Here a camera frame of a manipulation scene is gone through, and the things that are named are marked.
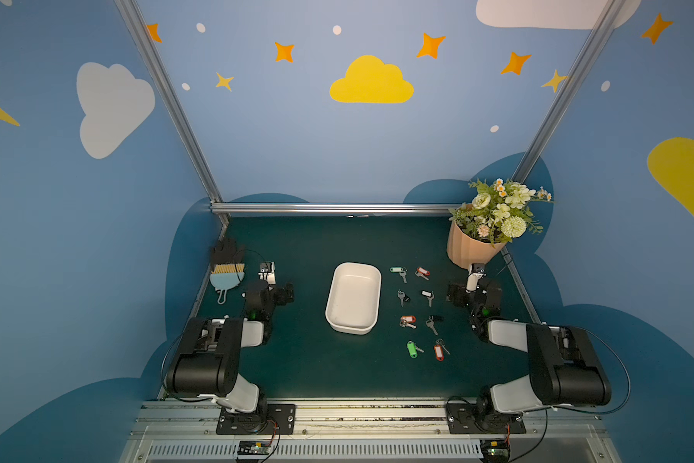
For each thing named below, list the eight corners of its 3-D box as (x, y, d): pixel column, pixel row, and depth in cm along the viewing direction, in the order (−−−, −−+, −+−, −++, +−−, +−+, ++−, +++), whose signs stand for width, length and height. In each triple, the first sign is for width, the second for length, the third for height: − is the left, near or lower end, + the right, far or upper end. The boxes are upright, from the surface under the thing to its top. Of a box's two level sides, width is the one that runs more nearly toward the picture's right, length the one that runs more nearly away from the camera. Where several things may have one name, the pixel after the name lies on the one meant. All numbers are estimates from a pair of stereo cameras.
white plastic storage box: (325, 335, 92) (324, 327, 86) (329, 273, 107) (328, 262, 102) (383, 336, 92) (385, 327, 86) (378, 274, 107) (380, 263, 102)
